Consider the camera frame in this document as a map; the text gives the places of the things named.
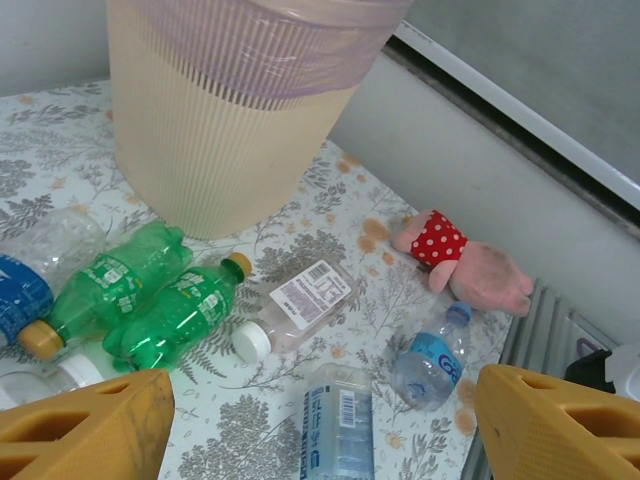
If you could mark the beige ribbed waste bin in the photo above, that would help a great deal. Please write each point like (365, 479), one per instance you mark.
(225, 175)

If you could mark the pink plush toy polka dots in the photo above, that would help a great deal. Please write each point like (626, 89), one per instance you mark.
(480, 275)

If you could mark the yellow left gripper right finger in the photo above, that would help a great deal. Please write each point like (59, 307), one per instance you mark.
(550, 440)

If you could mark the pink plastic bin liner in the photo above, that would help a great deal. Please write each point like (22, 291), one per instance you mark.
(275, 60)

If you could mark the blue label bottle white cap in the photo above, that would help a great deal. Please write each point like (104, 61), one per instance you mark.
(20, 300)

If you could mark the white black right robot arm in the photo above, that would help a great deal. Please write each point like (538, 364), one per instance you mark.
(590, 370)

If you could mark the pale blue label bottle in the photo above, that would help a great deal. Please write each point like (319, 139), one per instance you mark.
(340, 425)

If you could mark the green Sprite plastic bottle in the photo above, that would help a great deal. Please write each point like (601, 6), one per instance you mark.
(175, 320)
(115, 285)

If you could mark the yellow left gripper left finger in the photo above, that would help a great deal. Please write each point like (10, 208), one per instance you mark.
(75, 440)

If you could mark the floral print tablecloth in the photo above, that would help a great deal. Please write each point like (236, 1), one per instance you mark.
(350, 210)

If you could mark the Ganten water bottle blue cap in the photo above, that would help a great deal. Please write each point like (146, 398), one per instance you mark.
(430, 360)

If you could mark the clear bottle white cap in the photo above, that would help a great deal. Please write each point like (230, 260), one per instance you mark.
(305, 300)

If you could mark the white green label bottle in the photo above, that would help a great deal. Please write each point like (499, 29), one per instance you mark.
(75, 372)

